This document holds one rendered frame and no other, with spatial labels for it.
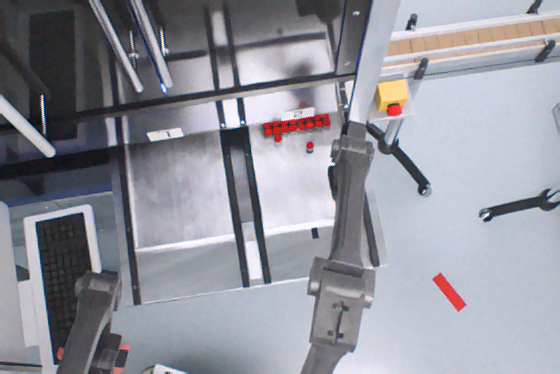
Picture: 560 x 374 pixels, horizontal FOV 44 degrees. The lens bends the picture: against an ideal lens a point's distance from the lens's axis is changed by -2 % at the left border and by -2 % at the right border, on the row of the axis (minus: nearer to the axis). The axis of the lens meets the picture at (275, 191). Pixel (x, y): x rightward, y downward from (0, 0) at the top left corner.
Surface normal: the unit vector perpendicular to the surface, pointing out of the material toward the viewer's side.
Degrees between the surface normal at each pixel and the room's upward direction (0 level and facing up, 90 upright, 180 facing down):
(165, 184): 0
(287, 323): 0
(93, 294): 41
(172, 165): 0
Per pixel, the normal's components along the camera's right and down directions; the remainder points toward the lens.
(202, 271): -0.02, -0.25
